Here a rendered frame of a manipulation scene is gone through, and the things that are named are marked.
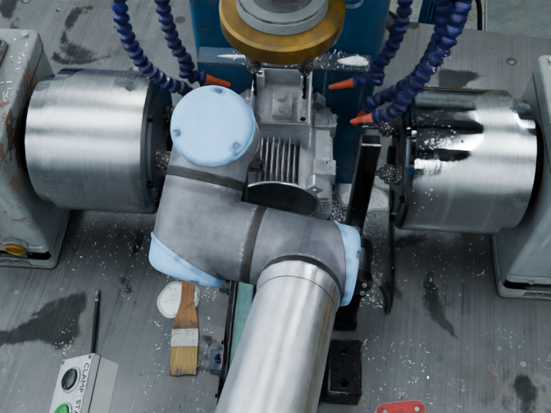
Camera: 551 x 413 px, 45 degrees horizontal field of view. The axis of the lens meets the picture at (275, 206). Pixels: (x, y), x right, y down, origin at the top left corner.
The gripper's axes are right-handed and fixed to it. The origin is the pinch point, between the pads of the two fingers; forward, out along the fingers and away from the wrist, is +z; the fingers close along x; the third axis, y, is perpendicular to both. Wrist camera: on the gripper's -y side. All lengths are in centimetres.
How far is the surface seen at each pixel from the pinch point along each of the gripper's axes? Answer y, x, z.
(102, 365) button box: -29.6, 16.2, -14.6
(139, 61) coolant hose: 14.2, 14.5, -11.9
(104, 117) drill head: 6.9, 21.7, -3.6
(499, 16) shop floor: 86, -90, 177
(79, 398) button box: -33.5, 18.1, -18.3
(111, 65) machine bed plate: 28, 37, 50
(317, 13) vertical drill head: 20.5, -11.0, -18.2
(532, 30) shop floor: 80, -103, 173
